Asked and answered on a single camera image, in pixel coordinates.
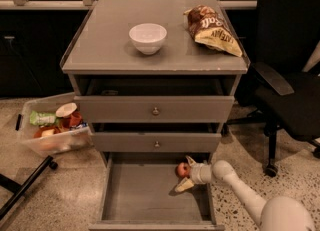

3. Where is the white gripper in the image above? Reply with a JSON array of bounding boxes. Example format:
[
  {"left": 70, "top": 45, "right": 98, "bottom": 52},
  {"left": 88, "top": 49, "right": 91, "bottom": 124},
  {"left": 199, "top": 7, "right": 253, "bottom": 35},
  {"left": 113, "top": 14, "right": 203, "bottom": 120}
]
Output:
[{"left": 175, "top": 155, "right": 212, "bottom": 193}]

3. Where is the red apple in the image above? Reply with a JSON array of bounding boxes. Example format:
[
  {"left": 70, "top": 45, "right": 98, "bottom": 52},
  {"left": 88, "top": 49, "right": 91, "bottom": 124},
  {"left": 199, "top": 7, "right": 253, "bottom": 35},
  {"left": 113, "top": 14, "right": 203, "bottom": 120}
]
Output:
[{"left": 176, "top": 162, "right": 191, "bottom": 178}]

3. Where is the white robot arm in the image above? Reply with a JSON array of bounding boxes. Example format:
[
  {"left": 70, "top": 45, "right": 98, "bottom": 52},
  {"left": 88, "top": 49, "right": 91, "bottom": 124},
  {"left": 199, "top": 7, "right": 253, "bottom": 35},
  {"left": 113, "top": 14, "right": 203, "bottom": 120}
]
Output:
[{"left": 175, "top": 46, "right": 319, "bottom": 231}]

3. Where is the grey bottom drawer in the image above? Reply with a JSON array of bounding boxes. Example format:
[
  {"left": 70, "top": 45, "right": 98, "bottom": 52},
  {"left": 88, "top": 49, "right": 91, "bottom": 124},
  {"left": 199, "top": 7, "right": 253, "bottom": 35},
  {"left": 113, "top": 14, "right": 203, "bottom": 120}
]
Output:
[{"left": 89, "top": 152, "right": 225, "bottom": 231}]

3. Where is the grey drawer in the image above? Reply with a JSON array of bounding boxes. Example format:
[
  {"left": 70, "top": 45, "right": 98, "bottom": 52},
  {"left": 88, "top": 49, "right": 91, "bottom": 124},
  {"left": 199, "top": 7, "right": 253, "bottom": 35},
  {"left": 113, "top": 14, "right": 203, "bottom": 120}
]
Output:
[
  {"left": 75, "top": 76, "right": 234, "bottom": 123},
  {"left": 92, "top": 123, "right": 221, "bottom": 152},
  {"left": 89, "top": 152, "right": 225, "bottom": 231}
]

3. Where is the grey middle drawer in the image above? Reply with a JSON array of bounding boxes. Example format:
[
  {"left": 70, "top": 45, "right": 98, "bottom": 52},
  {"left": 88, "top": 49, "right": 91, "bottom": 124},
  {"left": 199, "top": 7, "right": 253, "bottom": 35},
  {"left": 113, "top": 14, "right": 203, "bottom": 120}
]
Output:
[{"left": 92, "top": 123, "right": 221, "bottom": 152}]

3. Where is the grey drawer cabinet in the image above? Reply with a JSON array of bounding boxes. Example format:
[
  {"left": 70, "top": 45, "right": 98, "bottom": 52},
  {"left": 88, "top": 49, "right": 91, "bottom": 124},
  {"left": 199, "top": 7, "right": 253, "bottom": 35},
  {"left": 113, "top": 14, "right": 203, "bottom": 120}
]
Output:
[{"left": 59, "top": 0, "right": 251, "bottom": 231}]

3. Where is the grey top drawer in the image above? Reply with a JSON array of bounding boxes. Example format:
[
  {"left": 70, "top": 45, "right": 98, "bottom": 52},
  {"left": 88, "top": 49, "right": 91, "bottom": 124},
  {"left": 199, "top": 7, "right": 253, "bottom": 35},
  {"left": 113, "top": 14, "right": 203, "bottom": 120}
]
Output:
[{"left": 75, "top": 76, "right": 234, "bottom": 123}]

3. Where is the black office chair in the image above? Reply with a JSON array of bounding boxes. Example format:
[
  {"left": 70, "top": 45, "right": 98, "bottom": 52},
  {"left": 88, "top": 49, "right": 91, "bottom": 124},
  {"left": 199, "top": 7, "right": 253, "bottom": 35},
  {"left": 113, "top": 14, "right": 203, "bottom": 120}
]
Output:
[{"left": 235, "top": 0, "right": 320, "bottom": 177}]

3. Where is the red cup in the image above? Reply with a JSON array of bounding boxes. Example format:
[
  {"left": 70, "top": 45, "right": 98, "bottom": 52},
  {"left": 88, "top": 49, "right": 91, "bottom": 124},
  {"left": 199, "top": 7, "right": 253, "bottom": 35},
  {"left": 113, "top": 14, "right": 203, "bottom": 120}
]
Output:
[{"left": 69, "top": 111, "right": 82, "bottom": 127}]

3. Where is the white round lid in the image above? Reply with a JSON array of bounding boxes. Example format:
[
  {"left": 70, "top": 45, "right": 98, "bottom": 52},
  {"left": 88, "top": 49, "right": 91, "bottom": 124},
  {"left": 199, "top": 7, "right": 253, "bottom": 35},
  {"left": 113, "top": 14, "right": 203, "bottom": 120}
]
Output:
[{"left": 56, "top": 102, "right": 77, "bottom": 118}]

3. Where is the white ceramic bowl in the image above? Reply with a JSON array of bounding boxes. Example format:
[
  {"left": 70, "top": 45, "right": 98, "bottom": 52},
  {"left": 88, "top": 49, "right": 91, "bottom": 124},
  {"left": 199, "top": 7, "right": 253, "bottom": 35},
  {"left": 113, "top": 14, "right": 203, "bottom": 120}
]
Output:
[{"left": 129, "top": 23, "right": 167, "bottom": 55}]

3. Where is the clear plastic storage bin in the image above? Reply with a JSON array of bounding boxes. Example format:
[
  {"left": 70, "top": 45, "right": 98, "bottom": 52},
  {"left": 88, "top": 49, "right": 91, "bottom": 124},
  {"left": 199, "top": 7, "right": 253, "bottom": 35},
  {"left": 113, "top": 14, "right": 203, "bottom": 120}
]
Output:
[{"left": 18, "top": 93, "right": 92, "bottom": 157}]

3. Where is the brown yellow chip bag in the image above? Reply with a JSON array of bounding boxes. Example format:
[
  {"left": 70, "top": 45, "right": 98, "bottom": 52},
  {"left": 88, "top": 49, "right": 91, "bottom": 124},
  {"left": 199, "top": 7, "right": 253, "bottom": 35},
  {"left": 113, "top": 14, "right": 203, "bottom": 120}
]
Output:
[{"left": 183, "top": 5, "right": 242, "bottom": 57}]

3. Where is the green snack packet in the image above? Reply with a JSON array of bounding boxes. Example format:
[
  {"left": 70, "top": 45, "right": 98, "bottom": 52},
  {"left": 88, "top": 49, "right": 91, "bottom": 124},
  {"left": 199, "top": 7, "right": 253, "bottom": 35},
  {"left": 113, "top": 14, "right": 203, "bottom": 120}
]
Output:
[{"left": 29, "top": 111, "right": 57, "bottom": 126}]

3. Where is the black chair base leg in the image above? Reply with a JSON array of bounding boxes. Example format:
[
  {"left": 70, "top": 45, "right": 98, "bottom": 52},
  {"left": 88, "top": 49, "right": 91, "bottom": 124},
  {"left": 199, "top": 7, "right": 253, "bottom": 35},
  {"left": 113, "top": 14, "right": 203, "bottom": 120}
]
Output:
[{"left": 0, "top": 156, "right": 58, "bottom": 220}]

